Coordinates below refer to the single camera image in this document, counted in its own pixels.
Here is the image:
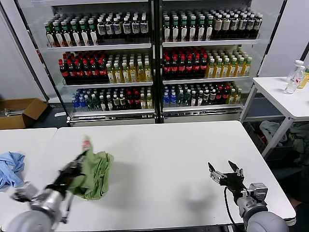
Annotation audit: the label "black framed glass door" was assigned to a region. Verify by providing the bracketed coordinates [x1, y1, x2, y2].
[240, 0, 289, 121]
[0, 0, 70, 121]

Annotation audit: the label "yellow tea bottle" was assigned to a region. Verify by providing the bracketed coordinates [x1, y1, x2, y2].
[206, 58, 215, 78]
[229, 58, 238, 78]
[214, 58, 223, 78]
[137, 61, 145, 83]
[222, 58, 230, 78]
[121, 62, 130, 83]
[113, 63, 123, 84]
[106, 63, 115, 84]
[236, 57, 245, 77]
[243, 57, 252, 77]
[129, 62, 138, 83]
[144, 61, 153, 82]

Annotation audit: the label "open brown cardboard box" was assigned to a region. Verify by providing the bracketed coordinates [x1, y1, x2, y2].
[0, 98, 49, 130]

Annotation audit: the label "white side table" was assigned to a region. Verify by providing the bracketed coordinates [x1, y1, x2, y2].
[239, 76, 309, 159]

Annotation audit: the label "green cap white label bottle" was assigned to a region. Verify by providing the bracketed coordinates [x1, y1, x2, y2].
[179, 16, 189, 42]
[70, 20, 81, 47]
[54, 21, 64, 47]
[162, 16, 171, 42]
[188, 16, 197, 42]
[79, 20, 90, 46]
[205, 15, 214, 41]
[170, 16, 180, 42]
[197, 15, 206, 41]
[88, 19, 98, 46]
[45, 23, 55, 47]
[61, 21, 72, 47]

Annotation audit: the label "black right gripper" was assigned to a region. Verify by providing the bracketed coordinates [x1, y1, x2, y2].
[207, 160, 246, 194]

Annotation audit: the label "light green t-shirt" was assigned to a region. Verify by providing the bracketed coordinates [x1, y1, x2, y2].
[66, 135, 114, 200]

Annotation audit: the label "black mesh basket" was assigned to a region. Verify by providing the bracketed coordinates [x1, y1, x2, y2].
[243, 122, 266, 155]

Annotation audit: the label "dark bottle white blue label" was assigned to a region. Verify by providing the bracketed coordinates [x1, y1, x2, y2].
[105, 17, 115, 39]
[131, 16, 141, 38]
[230, 14, 239, 39]
[140, 15, 149, 38]
[113, 17, 123, 39]
[97, 18, 107, 39]
[122, 17, 132, 38]
[246, 14, 255, 39]
[238, 14, 247, 39]
[254, 14, 263, 39]

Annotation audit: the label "grey green garment pile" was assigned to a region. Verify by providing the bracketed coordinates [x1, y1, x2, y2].
[288, 123, 309, 166]

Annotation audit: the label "dark bottle beige label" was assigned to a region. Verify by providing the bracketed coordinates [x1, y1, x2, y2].
[222, 14, 231, 39]
[213, 14, 223, 40]

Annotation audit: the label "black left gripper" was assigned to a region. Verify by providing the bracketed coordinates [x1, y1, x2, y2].
[45, 151, 87, 194]

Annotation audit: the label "white grey garment pile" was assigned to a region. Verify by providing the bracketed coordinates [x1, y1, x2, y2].
[259, 120, 288, 148]

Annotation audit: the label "clear plastic packed items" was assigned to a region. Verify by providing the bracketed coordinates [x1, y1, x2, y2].
[3, 108, 26, 117]

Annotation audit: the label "white display cooler cabinet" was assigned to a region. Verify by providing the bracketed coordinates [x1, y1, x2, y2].
[156, 0, 264, 124]
[49, 0, 157, 128]

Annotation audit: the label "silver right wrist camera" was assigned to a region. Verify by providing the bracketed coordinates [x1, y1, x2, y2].
[248, 183, 268, 206]

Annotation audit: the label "crumpled light blue garment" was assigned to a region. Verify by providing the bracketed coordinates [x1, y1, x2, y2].
[0, 151, 26, 189]

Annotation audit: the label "small red cap cola bottle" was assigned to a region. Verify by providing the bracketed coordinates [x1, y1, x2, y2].
[222, 86, 230, 105]
[215, 87, 224, 106]
[126, 91, 135, 111]
[133, 91, 141, 110]

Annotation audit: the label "clear bottle white cap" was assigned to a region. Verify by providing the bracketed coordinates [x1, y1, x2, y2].
[286, 60, 305, 82]

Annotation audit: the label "white cooler shelf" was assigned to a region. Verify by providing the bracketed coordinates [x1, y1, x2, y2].
[163, 103, 243, 113]
[162, 39, 263, 48]
[47, 43, 152, 51]
[62, 81, 154, 88]
[163, 76, 251, 85]
[70, 108, 155, 116]

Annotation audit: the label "person leg dark trousers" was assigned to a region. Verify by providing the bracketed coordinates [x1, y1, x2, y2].
[288, 166, 309, 213]

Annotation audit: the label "clear bottle red label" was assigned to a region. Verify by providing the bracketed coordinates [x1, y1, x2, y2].
[284, 65, 305, 95]

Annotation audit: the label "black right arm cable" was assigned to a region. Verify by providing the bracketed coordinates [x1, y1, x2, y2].
[223, 186, 244, 228]

